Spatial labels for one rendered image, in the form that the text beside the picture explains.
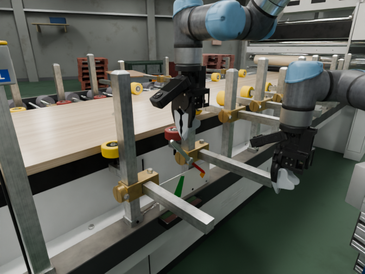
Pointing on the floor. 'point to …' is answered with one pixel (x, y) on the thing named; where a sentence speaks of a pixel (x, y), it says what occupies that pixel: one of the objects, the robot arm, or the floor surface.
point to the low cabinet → (145, 66)
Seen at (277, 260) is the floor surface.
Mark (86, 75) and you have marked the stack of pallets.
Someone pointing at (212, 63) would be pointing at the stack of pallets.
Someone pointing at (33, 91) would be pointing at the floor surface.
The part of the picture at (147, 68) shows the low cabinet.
